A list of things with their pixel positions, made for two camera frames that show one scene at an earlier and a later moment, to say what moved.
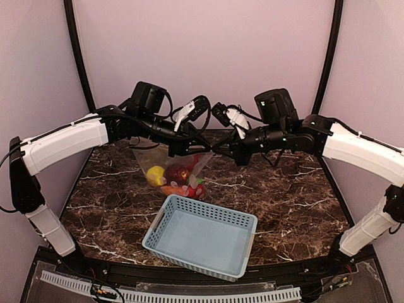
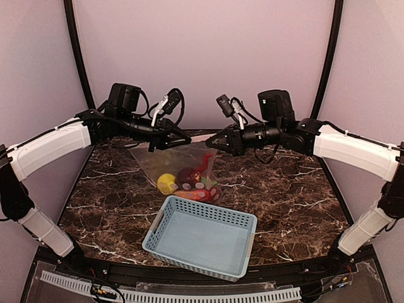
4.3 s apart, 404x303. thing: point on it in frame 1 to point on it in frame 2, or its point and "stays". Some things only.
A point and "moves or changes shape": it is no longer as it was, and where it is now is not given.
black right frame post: [334, 35] stays
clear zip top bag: [177, 176] moves or changes shape
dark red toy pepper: [177, 175] to [187, 177]
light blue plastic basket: [202, 236] stays
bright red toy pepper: [198, 192] to [210, 195]
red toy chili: [196, 157] to [205, 162]
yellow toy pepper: [155, 176] to [166, 183]
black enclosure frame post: [76, 41] stays
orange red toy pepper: [169, 190] to [199, 194]
